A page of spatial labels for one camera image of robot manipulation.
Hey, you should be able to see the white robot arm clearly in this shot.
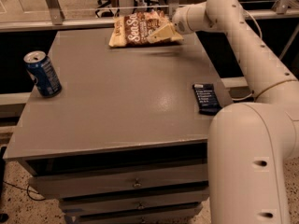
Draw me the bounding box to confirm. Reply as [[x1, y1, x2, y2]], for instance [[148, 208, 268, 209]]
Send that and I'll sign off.
[[172, 0, 299, 224]]

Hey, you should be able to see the blue rxbar blueberry bar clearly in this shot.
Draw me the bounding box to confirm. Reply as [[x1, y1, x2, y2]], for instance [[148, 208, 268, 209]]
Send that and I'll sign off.
[[192, 84, 221, 116]]

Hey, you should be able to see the grey middle drawer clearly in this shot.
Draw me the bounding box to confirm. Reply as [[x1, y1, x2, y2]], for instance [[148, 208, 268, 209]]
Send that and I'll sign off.
[[60, 183, 209, 216]]

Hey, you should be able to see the grey bottom drawer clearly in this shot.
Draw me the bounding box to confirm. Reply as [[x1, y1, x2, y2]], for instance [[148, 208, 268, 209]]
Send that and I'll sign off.
[[66, 203, 202, 224]]

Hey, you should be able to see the black floor cable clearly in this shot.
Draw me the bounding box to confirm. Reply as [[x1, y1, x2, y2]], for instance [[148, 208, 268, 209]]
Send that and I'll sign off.
[[2, 180, 48, 203]]

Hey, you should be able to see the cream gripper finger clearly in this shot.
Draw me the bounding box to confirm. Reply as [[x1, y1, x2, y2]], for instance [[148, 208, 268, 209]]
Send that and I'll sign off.
[[147, 23, 175, 43]]

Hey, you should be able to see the grey drawer cabinet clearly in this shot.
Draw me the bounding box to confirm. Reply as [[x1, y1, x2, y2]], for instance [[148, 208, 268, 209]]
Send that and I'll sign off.
[[3, 23, 251, 224]]

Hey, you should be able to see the metal railing frame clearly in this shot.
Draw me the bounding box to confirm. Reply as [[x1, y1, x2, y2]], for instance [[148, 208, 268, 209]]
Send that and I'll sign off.
[[0, 0, 299, 34]]

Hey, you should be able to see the blue soda can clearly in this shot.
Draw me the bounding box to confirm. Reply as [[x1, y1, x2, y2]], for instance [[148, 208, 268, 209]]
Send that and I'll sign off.
[[23, 50, 62, 98]]

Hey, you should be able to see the black office chair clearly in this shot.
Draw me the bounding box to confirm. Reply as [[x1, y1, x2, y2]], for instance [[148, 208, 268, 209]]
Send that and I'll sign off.
[[95, 0, 119, 18]]

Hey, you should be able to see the brown chip bag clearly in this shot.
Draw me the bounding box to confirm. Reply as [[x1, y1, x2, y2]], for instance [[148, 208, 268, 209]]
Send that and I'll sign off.
[[109, 10, 183, 48]]

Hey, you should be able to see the white cable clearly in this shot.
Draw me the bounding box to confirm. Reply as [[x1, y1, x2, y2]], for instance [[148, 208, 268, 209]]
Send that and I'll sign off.
[[242, 8, 263, 39]]

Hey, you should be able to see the grey drawer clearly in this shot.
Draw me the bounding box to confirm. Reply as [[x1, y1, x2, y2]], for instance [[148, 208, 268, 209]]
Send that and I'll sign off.
[[60, 183, 209, 216], [29, 163, 207, 199], [66, 203, 202, 224]]

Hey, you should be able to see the grey top drawer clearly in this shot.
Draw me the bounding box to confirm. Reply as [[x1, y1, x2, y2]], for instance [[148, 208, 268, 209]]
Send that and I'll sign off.
[[29, 163, 207, 199]]

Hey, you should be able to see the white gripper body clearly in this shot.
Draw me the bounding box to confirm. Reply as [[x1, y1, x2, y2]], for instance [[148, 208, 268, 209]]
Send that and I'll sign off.
[[172, 4, 206, 35]]

